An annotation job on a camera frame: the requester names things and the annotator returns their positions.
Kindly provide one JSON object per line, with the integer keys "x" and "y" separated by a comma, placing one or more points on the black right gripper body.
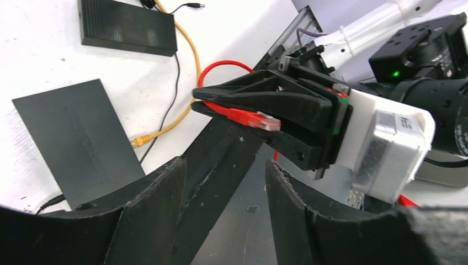
{"x": 306, "y": 65}

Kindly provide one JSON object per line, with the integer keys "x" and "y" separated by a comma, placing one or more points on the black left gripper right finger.
{"x": 312, "y": 228}

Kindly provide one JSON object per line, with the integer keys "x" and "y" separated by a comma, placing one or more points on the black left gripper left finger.
{"x": 135, "y": 224}

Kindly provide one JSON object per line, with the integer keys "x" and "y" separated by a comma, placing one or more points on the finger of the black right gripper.
{"x": 297, "y": 144}
{"x": 299, "y": 108}

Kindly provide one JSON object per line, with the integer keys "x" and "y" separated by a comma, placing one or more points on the black Mercury switch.
{"x": 81, "y": 139}

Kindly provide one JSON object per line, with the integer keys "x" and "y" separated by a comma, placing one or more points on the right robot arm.
{"x": 423, "y": 65}

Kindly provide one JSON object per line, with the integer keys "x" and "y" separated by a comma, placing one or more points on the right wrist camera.
{"x": 384, "y": 144}

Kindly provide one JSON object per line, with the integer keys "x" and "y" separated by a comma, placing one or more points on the ribbed black network switch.
{"x": 121, "y": 26}

